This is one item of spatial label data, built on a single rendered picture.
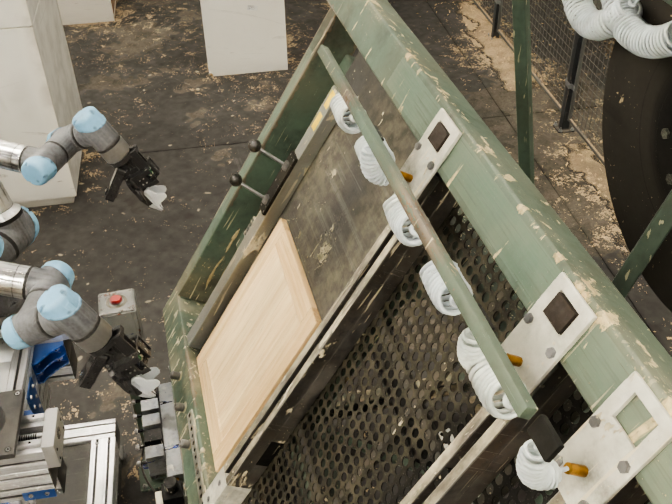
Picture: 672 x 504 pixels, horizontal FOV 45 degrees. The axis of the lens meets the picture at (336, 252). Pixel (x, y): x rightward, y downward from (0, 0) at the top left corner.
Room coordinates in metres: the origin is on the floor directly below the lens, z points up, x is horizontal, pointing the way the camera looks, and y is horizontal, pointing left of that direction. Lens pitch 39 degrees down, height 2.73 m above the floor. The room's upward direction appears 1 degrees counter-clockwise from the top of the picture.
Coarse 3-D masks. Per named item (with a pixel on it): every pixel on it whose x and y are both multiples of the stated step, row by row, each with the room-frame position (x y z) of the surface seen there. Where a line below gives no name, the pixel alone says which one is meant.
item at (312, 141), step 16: (320, 128) 1.91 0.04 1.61; (304, 144) 1.92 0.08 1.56; (320, 144) 1.91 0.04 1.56; (304, 160) 1.90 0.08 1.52; (288, 192) 1.89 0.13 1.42; (272, 208) 1.88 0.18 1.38; (256, 224) 1.89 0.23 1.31; (272, 224) 1.88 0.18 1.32; (256, 240) 1.86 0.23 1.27; (240, 256) 1.86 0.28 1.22; (224, 272) 1.88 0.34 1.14; (240, 272) 1.85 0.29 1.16; (224, 288) 1.84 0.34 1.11; (208, 304) 1.85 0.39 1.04; (224, 304) 1.84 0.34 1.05; (208, 320) 1.82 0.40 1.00; (192, 336) 1.82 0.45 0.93
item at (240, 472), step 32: (448, 128) 1.34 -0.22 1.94; (416, 160) 1.36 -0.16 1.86; (416, 192) 1.29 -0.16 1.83; (448, 192) 1.32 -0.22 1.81; (384, 256) 1.30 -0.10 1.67; (416, 256) 1.31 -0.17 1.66; (352, 288) 1.32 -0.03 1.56; (384, 288) 1.29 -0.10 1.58; (352, 320) 1.28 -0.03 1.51; (320, 352) 1.26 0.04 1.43; (288, 384) 1.28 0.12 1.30; (320, 384) 1.26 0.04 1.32; (288, 416) 1.24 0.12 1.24; (256, 448) 1.22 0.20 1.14; (224, 480) 1.22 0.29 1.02; (256, 480) 1.22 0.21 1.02
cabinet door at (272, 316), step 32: (288, 256) 1.68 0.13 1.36; (256, 288) 1.73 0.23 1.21; (288, 288) 1.60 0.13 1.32; (224, 320) 1.76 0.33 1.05; (256, 320) 1.63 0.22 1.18; (288, 320) 1.51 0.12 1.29; (320, 320) 1.43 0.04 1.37; (224, 352) 1.66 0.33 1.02; (256, 352) 1.54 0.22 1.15; (288, 352) 1.42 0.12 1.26; (224, 384) 1.56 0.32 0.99; (256, 384) 1.45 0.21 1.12; (224, 416) 1.47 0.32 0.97; (256, 416) 1.37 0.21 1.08; (224, 448) 1.38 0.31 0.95
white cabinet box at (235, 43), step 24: (216, 0) 5.47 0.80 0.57; (240, 0) 5.50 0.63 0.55; (264, 0) 5.52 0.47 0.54; (216, 24) 5.47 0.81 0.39; (240, 24) 5.49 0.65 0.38; (264, 24) 5.52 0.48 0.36; (216, 48) 5.46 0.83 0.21; (240, 48) 5.49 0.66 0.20; (264, 48) 5.52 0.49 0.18; (216, 72) 5.46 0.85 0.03; (240, 72) 5.49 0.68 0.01
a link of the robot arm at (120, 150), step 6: (120, 138) 1.91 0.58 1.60; (120, 144) 1.89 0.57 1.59; (126, 144) 1.91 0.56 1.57; (114, 150) 1.87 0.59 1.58; (120, 150) 1.88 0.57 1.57; (126, 150) 1.89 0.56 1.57; (102, 156) 1.88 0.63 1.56; (108, 156) 1.87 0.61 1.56; (114, 156) 1.87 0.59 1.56; (120, 156) 1.88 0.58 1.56; (108, 162) 1.88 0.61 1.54; (114, 162) 1.87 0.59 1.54
